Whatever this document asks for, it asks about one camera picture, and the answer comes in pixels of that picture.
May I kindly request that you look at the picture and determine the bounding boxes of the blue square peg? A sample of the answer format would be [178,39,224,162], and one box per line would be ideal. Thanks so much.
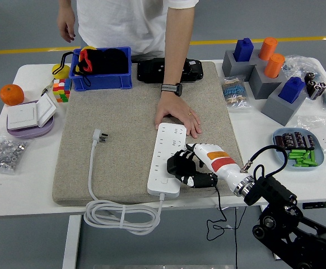
[277,76,305,104]
[234,38,254,62]

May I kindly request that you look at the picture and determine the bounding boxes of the large black cylinder capacitor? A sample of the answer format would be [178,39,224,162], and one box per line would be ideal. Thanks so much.
[314,82,326,101]
[308,80,322,99]
[304,72,317,96]

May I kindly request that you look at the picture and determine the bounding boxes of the orange fruit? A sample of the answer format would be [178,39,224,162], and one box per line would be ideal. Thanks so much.
[0,84,25,106]

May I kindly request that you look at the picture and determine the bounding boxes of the colourful puzzle cube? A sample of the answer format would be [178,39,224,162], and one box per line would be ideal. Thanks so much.
[52,78,72,104]

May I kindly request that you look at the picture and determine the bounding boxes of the blue plastic bin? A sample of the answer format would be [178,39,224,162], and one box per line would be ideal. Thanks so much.
[68,46,133,92]

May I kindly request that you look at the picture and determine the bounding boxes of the yellow ball with black strap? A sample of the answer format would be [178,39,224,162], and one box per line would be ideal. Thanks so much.
[52,52,74,80]

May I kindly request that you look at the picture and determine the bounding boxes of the grey-brown mat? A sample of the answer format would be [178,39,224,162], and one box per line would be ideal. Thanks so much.
[52,61,248,207]

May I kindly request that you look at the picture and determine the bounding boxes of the black plug adapter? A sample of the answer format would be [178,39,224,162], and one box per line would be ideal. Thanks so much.
[166,152,197,177]

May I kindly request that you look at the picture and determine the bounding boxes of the grey wristwatch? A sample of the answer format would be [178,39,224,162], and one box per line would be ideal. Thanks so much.
[161,82,183,97]

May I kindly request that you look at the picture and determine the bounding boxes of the thin black hanging cable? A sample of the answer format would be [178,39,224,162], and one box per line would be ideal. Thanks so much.
[234,207,240,269]

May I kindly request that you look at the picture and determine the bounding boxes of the clear bag of blue parts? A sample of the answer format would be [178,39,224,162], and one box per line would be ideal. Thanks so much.
[283,54,325,85]

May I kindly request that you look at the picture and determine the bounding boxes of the white cord with plug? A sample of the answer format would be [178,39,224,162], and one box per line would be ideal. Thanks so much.
[83,128,166,235]

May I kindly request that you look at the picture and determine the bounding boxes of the light blue plate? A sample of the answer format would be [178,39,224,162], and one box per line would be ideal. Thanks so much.
[272,127,325,171]

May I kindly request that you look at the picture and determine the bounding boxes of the purple dish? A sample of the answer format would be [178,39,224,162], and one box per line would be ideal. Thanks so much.
[6,100,55,140]

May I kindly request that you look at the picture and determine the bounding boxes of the black pouch with orange trim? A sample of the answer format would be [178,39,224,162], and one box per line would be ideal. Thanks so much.
[76,48,130,86]

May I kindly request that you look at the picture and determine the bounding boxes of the white power strip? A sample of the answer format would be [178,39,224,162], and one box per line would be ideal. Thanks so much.
[147,122,188,199]

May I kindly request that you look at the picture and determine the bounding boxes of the black table control panel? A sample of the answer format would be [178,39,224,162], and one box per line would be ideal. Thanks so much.
[302,201,326,210]

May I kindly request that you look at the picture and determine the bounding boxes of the orange cylinder peg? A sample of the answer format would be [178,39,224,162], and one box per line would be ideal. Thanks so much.
[258,36,278,61]
[263,53,286,78]

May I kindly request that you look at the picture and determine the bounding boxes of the black electronic device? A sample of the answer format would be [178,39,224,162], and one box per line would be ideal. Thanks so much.
[137,57,204,84]

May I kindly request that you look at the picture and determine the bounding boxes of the person's left hand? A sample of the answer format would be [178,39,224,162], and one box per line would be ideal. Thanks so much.
[154,91,202,139]

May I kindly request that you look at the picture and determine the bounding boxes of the person's right hand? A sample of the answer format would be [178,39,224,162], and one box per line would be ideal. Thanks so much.
[57,12,76,43]

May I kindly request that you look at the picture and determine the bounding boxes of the bag of metal nuts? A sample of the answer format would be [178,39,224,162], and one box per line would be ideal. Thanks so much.
[0,136,29,175]

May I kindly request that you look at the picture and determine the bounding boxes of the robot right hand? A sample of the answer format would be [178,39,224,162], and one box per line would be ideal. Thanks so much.
[173,142,249,190]

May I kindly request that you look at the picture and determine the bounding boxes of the dark brown capacitor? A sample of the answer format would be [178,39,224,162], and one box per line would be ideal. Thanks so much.
[302,134,316,150]
[282,133,295,149]
[274,135,286,152]
[293,131,305,149]

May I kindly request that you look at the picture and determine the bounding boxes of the person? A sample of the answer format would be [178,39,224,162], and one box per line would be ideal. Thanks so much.
[76,0,171,63]

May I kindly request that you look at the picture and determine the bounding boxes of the white wall switch panel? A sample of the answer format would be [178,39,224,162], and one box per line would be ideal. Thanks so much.
[6,103,39,130]
[36,93,58,127]

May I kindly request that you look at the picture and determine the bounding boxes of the wide grey socket block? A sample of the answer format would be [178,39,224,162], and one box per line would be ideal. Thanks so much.
[221,49,264,82]

